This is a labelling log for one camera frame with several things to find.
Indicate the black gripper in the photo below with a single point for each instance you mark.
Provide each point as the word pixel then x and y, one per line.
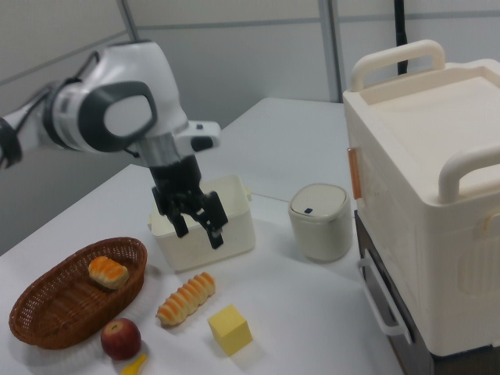
pixel 177 183

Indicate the yellow foam cube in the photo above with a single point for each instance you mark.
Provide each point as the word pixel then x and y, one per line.
pixel 230 330

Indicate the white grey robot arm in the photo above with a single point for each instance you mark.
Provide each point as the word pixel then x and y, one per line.
pixel 117 97

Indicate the white square plastic container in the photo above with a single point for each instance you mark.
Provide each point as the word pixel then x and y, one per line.
pixel 234 242

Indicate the long orange striped bread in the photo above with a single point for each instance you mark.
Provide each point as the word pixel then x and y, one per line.
pixel 187 298

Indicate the short orange bread loaf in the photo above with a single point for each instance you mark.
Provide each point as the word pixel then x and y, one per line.
pixel 108 272

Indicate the cream round lidded bin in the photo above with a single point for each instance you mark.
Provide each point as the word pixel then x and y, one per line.
pixel 320 230

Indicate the red apple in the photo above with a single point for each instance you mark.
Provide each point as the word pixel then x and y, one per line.
pixel 121 339

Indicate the yellow banana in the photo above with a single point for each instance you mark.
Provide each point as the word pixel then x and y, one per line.
pixel 134 366

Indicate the brown wicker basket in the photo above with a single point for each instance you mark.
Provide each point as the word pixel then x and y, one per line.
pixel 58 308

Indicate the black vertical pole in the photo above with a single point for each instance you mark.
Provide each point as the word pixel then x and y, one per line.
pixel 400 35

